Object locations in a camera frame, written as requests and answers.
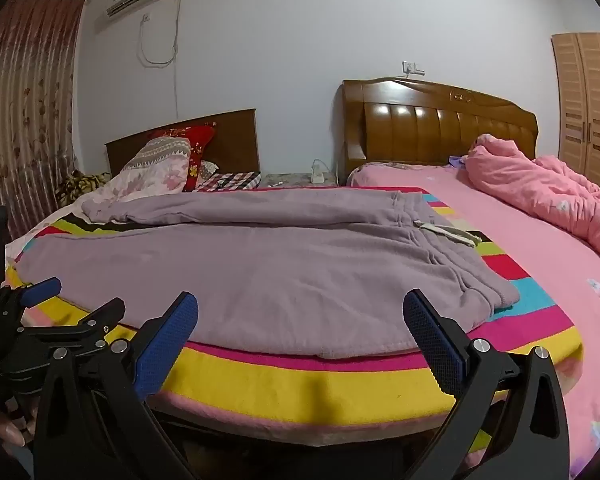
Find patterned brown curtain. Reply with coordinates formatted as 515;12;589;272
0;0;87;241

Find air conditioner cable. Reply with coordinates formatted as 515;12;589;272
139;0;185;121

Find striped colourful blanket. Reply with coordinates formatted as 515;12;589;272
5;187;583;448

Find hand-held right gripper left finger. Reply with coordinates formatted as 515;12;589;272
32;290;201;480

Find bedside table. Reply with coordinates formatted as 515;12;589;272
260;172;338;190

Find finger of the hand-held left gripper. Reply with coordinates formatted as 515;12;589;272
17;297;126;347
0;276;62;322

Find glossy brown wooden headboard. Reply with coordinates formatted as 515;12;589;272
336;77;538;186

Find purple pants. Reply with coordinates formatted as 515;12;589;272
16;191;521;360

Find light wooden wardrobe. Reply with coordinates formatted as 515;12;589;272
551;32;600;198

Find dark plain wooden headboard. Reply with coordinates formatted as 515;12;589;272
105;108;261;177

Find pink quilt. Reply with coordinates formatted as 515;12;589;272
462;134;600;271

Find person's left hand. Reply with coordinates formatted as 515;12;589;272
0;396;37;448

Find pink bed sheet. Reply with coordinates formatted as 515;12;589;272
347;162;600;478

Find yellow black patterned cloth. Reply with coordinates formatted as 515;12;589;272
56;170;112;207

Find red embroidered pillow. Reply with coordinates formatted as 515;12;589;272
147;124;217;192

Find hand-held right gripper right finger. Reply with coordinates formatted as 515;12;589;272
402;288;571;480

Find folded floral quilt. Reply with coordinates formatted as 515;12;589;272
82;136;192;207

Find plaid cloth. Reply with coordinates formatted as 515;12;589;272
195;171;262;193

